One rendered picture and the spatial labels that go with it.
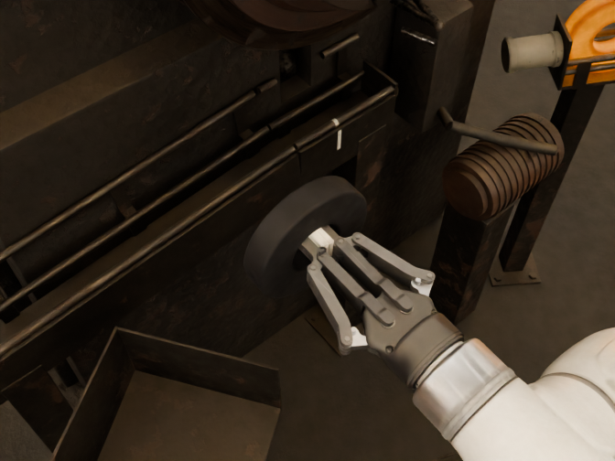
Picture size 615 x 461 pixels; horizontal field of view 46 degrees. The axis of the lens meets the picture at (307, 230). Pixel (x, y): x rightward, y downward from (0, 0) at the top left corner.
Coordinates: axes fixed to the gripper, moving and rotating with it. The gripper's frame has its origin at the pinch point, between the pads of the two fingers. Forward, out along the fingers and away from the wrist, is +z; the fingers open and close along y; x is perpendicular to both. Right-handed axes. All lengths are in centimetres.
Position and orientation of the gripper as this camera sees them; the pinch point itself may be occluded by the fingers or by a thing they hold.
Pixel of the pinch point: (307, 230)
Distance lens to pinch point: 78.4
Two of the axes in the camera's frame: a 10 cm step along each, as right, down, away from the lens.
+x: 0.3, -5.6, -8.3
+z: -6.4, -6.5, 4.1
